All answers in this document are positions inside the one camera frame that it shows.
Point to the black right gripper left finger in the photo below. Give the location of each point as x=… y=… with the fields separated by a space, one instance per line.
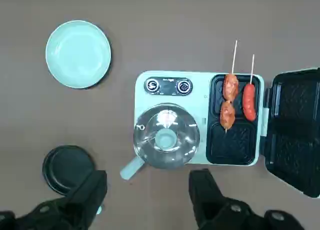
x=75 y=210

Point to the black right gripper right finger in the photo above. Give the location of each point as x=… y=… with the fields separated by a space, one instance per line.
x=212 y=210

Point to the glass pot lid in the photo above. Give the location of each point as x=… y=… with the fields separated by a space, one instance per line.
x=185 y=145

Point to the two-piece meat skewer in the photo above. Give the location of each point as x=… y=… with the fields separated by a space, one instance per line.
x=231 y=86

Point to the red sausage skewer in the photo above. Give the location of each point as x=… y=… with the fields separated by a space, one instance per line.
x=249 y=102

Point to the pale green round plate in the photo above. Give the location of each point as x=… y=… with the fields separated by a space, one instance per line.
x=78 y=54

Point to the pale green cooking machine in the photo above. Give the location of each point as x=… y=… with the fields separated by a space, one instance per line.
x=141 y=102

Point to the black silver-rimmed control knob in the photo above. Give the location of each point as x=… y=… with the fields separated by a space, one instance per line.
x=152 y=85
x=184 y=86

